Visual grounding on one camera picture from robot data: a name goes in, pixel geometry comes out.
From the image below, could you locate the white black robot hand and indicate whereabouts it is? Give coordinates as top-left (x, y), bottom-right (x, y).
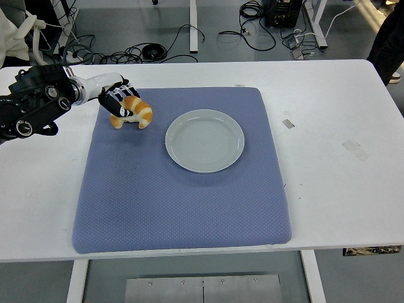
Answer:
top-left (82, 72), bottom-right (141, 119)

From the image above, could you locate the golden croissant bread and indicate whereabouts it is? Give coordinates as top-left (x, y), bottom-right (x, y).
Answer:
top-left (109, 96), bottom-right (155, 129)

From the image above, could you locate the white fabric cover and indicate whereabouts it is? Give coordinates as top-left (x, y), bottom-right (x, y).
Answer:
top-left (0, 6), bottom-right (48, 66)

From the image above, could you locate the white background desk leg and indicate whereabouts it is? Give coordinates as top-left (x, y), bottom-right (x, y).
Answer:
top-left (311, 0), bottom-right (329, 49)
top-left (189, 0), bottom-right (199, 54)

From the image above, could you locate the round grey plate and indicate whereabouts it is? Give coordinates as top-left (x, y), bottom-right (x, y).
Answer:
top-left (164, 109), bottom-right (246, 174)

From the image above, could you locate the blue quilted mat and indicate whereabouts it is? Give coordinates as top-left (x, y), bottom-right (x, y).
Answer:
top-left (71, 86), bottom-right (292, 255)

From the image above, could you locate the black equipment box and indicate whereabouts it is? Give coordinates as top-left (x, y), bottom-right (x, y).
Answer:
top-left (263, 0), bottom-right (304, 28)

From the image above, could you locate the grey foot pedal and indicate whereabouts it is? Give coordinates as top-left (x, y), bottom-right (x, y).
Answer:
top-left (283, 34), bottom-right (304, 49)

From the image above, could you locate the white table leg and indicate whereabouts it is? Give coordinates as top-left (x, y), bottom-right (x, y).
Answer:
top-left (299, 249), bottom-right (328, 303)
top-left (65, 259), bottom-right (90, 303)

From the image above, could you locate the grey metal plate with screws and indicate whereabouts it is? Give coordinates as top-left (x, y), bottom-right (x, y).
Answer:
top-left (124, 273), bottom-right (283, 303)

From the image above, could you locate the large grey tape piece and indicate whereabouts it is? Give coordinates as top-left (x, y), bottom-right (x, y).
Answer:
top-left (342, 139), bottom-right (371, 162)

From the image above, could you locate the person's leg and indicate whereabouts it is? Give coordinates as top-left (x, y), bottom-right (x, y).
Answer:
top-left (367, 5), bottom-right (404, 86)

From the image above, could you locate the black table control box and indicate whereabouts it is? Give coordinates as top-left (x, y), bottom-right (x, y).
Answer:
top-left (342, 245), bottom-right (402, 257)

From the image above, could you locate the coiled black cable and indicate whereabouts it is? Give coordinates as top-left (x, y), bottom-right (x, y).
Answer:
top-left (141, 43), bottom-right (167, 60)

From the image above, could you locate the black cable bundle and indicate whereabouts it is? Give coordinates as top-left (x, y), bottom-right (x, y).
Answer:
top-left (218, 0), bottom-right (277, 51)

